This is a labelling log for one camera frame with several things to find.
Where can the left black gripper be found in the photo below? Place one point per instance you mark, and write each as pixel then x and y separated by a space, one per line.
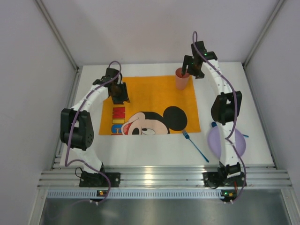
pixel 119 94

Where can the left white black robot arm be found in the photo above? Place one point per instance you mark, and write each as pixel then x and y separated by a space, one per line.
pixel 76 123

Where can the orange Mickey Mouse cloth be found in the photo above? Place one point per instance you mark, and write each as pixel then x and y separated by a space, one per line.
pixel 155 107

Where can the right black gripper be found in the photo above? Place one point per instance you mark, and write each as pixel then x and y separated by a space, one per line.
pixel 190 64

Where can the lilac plastic plate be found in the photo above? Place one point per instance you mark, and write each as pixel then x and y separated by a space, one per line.
pixel 214 142

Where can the slotted grey cable duct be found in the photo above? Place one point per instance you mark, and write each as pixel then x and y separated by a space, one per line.
pixel 141 194

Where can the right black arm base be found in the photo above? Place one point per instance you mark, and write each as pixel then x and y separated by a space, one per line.
pixel 213 180

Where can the aluminium mounting rail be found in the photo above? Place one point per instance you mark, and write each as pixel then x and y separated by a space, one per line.
pixel 257 177

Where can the pink plastic cup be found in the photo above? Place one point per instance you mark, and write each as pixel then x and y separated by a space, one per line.
pixel 181 80

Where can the blue plastic fork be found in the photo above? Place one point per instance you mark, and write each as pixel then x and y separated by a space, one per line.
pixel 186 135

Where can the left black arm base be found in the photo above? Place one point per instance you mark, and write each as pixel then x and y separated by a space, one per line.
pixel 96 180

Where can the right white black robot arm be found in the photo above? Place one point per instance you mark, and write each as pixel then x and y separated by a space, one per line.
pixel 225 108

